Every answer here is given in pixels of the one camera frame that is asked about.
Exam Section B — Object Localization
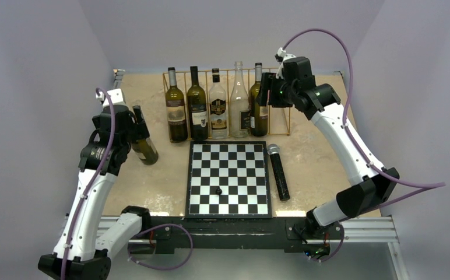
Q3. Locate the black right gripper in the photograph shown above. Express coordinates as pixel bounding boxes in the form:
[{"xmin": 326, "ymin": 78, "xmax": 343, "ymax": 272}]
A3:
[{"xmin": 255, "ymin": 72, "xmax": 297, "ymax": 108}]

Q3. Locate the clear glass bottle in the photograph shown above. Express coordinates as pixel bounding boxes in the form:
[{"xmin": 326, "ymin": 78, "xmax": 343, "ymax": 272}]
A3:
[{"xmin": 229, "ymin": 61, "xmax": 250, "ymax": 138}]

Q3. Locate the green Primitivo wine bottle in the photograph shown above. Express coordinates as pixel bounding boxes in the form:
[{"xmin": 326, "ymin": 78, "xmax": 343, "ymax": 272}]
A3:
[{"xmin": 165, "ymin": 67, "xmax": 188, "ymax": 142}]

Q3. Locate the clear square liquor bottle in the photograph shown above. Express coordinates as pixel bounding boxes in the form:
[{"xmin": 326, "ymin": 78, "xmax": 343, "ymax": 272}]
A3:
[{"xmin": 209, "ymin": 68, "xmax": 227, "ymax": 139}]

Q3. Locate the dark green wine bottle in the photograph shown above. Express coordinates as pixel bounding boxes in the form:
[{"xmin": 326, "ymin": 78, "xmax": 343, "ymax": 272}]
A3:
[{"xmin": 187, "ymin": 66, "xmax": 209, "ymax": 141}]

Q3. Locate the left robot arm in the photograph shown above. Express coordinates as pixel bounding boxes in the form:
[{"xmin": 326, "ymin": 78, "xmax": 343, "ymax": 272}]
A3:
[{"xmin": 38, "ymin": 104, "xmax": 152, "ymax": 279}]

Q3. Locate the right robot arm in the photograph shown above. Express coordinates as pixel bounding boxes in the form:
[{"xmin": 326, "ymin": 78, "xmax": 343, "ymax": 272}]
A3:
[{"xmin": 256, "ymin": 54, "xmax": 399, "ymax": 237}]

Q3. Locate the black handheld microphone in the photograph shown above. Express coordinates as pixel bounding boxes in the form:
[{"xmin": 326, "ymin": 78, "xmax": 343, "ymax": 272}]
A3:
[{"xmin": 267, "ymin": 143, "xmax": 290, "ymax": 202}]

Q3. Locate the black white chessboard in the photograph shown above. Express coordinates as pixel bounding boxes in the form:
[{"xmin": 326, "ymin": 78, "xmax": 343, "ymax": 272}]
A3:
[{"xmin": 185, "ymin": 141, "xmax": 273, "ymax": 219}]

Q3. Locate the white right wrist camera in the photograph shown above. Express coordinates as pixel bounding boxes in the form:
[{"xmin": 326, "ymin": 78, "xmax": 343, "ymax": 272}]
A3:
[{"xmin": 275, "ymin": 47, "xmax": 296, "ymax": 79}]

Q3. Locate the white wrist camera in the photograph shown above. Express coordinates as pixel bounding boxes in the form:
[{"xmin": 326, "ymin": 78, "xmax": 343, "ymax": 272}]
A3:
[
  {"xmin": 95, "ymin": 88, "xmax": 127, "ymax": 108},
  {"xmin": 275, "ymin": 47, "xmax": 296, "ymax": 79}
]

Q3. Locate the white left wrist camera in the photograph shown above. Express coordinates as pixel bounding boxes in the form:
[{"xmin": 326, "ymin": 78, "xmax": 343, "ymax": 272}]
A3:
[{"xmin": 95, "ymin": 88, "xmax": 127, "ymax": 108}]

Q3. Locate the gold wire wine rack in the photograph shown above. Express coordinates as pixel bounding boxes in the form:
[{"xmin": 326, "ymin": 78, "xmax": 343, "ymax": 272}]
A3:
[{"xmin": 175, "ymin": 68, "xmax": 291, "ymax": 136}]

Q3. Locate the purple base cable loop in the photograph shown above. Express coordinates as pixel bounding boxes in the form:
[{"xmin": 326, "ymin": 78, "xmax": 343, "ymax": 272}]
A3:
[{"xmin": 127, "ymin": 223, "xmax": 194, "ymax": 271}]

